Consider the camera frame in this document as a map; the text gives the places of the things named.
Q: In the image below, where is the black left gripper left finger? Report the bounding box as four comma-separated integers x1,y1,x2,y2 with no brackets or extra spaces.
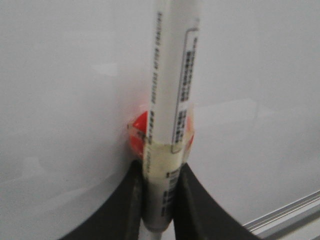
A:
62,160,143,240

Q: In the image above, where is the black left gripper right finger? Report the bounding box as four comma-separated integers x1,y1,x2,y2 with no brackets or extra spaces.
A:
173,163,259,240

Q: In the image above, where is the red round magnet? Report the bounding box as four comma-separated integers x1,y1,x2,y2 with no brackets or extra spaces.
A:
127,104,195,164

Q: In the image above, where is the white black whiteboard marker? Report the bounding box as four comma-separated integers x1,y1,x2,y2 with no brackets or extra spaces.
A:
142,0,201,240

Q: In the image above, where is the white whiteboard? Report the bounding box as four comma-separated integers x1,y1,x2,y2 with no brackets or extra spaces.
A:
0,0,320,240

